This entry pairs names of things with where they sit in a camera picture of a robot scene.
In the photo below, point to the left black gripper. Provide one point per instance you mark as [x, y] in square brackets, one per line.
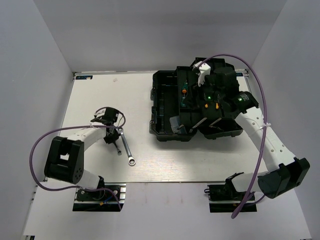
[114, 137]

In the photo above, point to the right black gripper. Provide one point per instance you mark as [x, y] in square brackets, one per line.
[201, 101]

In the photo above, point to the short silver combination wrench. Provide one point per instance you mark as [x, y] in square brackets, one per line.
[119, 152]

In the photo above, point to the yellow needle-nose pliers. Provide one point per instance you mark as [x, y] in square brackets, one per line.
[212, 105]

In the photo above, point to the green orange stubby screwdriver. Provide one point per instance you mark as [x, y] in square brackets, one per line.
[184, 89]

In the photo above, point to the long silver combination wrench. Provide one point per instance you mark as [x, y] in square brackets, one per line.
[131, 159]

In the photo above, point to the black plastic toolbox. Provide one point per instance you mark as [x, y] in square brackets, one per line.
[171, 122]

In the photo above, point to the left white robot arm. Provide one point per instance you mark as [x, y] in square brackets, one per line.
[65, 160]

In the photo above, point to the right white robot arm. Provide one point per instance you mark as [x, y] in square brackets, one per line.
[284, 170]

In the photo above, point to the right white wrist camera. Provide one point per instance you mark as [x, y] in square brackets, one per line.
[203, 70]

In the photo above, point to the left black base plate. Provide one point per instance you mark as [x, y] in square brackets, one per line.
[102, 201]

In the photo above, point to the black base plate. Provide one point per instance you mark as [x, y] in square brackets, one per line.
[225, 200]
[102, 201]

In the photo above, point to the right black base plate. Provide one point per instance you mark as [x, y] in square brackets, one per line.
[225, 200]

